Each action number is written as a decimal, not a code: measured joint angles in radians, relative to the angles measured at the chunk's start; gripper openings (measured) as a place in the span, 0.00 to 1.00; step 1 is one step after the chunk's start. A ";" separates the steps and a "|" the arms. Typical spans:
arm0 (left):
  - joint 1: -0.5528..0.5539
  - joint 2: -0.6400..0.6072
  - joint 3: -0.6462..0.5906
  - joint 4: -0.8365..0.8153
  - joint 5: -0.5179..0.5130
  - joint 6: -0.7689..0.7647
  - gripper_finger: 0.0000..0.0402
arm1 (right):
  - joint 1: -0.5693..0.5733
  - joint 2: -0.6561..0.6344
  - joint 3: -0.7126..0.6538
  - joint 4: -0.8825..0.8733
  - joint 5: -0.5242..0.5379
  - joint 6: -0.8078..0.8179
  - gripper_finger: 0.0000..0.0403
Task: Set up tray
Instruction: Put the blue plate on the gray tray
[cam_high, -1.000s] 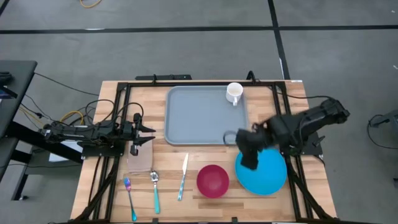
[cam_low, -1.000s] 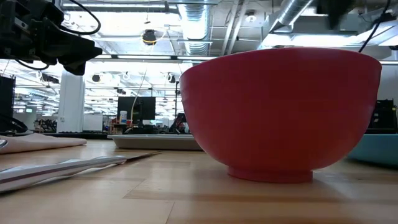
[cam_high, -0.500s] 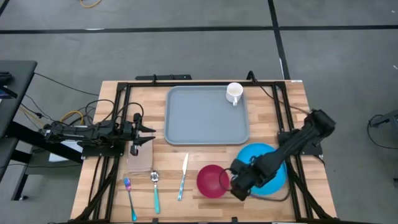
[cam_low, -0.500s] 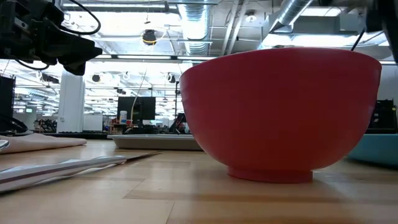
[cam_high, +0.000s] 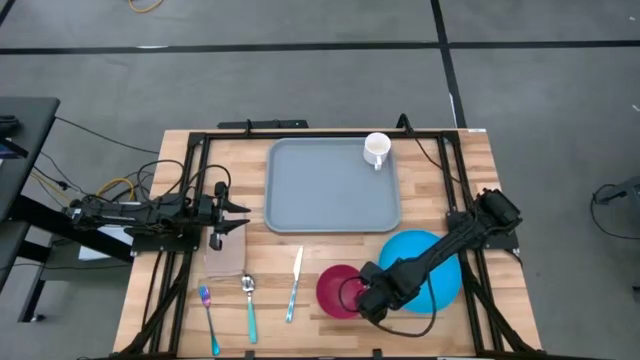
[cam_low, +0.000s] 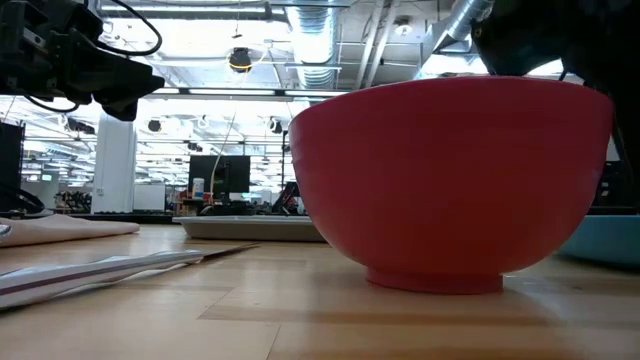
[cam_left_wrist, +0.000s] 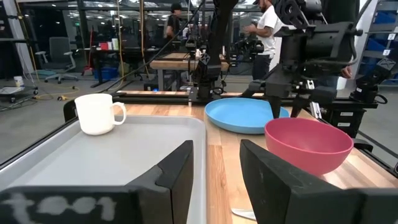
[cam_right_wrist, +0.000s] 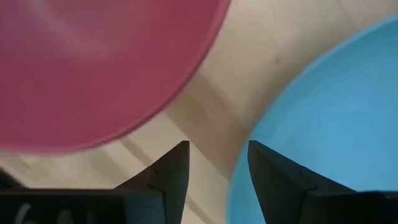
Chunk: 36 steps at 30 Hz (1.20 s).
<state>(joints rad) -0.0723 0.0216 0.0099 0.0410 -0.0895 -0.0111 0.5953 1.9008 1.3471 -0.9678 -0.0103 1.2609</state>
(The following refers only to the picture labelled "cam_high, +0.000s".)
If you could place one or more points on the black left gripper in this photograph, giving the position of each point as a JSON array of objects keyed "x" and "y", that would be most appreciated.
[{"x": 205, "y": 215}]

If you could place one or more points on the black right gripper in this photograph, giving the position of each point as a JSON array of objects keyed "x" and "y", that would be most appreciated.
[{"x": 385, "y": 300}]

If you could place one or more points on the brown cloth napkin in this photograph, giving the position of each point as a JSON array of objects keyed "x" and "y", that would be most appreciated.
[{"x": 227, "y": 257}]

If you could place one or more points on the red bowl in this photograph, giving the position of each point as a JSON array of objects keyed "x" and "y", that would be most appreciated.
[{"x": 332, "y": 292}]

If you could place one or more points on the blue plate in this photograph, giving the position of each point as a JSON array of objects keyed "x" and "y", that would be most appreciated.
[{"x": 445, "y": 290}]

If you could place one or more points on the white ceramic mug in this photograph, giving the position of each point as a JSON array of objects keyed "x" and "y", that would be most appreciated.
[{"x": 377, "y": 145}]

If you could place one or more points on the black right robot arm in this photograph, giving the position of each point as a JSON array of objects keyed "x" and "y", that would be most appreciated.
[{"x": 450, "y": 242}]

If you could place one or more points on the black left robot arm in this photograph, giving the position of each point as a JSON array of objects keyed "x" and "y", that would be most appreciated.
[{"x": 125, "y": 215}]

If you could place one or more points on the grey plastic tray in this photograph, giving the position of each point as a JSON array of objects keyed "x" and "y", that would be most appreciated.
[{"x": 325, "y": 195}]

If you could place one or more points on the black power strip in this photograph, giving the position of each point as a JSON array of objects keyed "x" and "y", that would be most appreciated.
[{"x": 265, "y": 124}]

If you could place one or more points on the white paper sheet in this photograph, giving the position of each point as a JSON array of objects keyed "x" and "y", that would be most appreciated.
[{"x": 107, "y": 245}]

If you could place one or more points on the black desk top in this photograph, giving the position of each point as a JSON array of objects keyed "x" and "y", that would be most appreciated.
[{"x": 25, "y": 150}]

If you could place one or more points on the grey equipment stand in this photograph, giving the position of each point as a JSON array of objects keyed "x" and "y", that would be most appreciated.
[{"x": 625, "y": 190}]

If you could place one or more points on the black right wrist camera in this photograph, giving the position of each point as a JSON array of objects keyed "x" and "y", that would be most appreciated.
[{"x": 371, "y": 274}]

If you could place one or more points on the black edge bracket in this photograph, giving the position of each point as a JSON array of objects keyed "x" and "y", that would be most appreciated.
[
  {"x": 377, "y": 354},
  {"x": 249, "y": 355}
]

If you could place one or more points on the black aluminium table frame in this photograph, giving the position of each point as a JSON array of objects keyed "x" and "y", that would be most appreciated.
[{"x": 240, "y": 134}]

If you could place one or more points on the black desk base frame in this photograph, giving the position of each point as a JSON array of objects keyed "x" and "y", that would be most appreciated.
[{"x": 75, "y": 232}]

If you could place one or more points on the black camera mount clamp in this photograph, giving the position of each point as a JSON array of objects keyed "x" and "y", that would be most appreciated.
[{"x": 404, "y": 122}]

